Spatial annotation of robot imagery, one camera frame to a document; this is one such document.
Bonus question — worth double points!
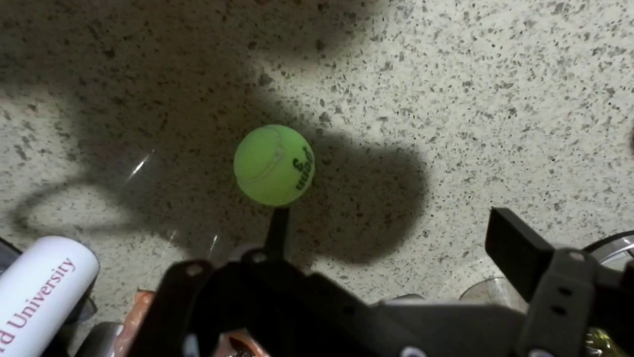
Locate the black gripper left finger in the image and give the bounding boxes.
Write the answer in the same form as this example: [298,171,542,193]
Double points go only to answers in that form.
[265,208,288,260]

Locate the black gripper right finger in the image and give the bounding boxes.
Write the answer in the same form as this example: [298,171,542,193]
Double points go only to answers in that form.
[485,208,554,302]

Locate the green tennis ball with logo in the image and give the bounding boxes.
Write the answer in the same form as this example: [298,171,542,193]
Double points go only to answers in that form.
[233,125,314,206]

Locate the white tumbler bottle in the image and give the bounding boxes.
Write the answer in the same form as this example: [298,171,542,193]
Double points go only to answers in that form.
[0,236,98,357]

